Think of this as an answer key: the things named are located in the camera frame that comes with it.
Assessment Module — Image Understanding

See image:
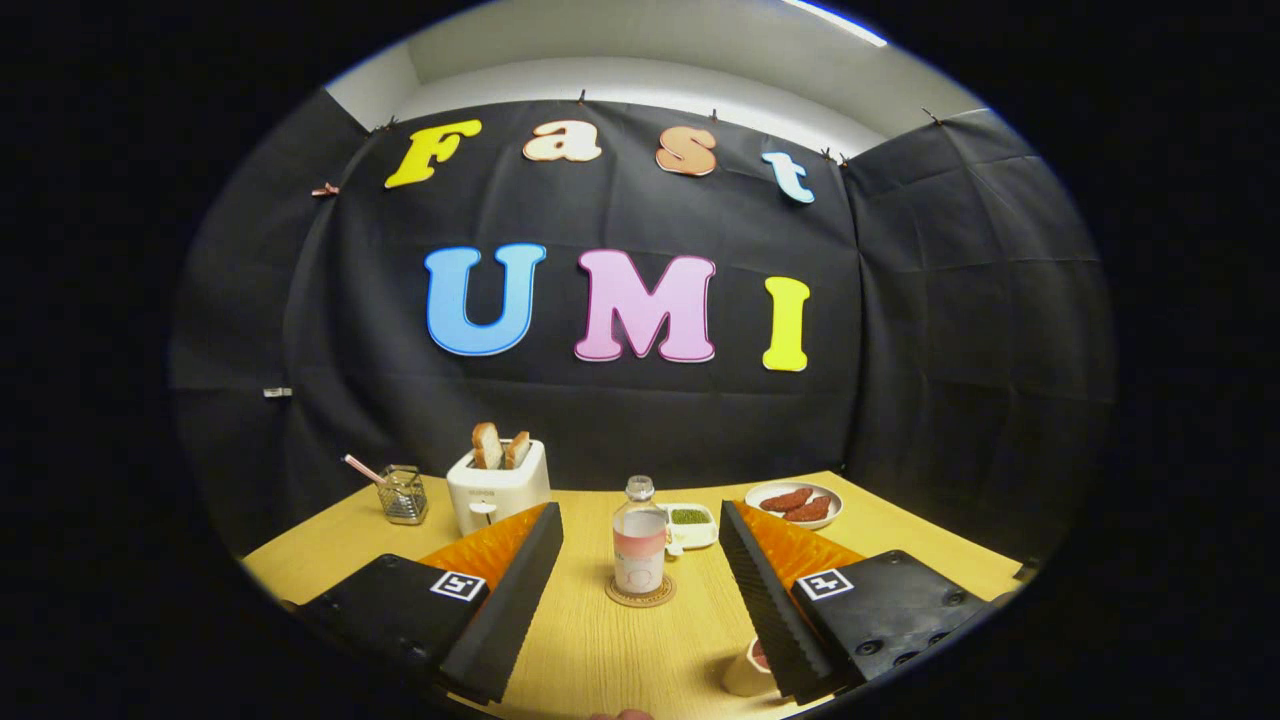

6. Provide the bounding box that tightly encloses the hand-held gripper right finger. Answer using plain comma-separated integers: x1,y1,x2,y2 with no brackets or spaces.
719,500,1001,706

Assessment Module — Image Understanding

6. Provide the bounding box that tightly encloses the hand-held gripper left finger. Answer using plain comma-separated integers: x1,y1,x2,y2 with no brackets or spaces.
298,502,565,706

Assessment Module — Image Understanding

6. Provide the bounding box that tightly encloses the beige cup wooden handle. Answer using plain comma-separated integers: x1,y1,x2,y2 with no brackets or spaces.
722,637,781,699

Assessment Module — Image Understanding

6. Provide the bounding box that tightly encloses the round cork coaster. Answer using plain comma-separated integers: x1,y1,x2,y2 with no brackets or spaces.
604,572,677,609

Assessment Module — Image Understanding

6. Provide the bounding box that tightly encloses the clear juice bottle pink label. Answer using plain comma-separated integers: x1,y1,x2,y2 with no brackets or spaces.
612,475,668,596

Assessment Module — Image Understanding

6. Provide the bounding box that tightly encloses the wooden table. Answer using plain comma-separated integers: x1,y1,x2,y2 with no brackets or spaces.
242,470,1026,720

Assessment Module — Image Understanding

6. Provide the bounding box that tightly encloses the white round plate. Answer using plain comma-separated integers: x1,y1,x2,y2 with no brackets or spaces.
744,482,844,531

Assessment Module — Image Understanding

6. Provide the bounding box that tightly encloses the white divided grain tray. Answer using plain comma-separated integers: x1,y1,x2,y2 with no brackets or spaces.
657,502,719,557

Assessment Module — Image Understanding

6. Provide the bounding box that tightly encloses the white toaster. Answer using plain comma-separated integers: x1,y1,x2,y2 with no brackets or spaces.
446,438,552,537

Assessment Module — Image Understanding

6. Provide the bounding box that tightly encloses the metal mesh holder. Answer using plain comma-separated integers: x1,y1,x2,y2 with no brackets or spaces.
377,465,429,526

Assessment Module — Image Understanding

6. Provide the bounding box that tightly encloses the black backdrop cloth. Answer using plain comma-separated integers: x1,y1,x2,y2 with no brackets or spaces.
170,88,1116,561

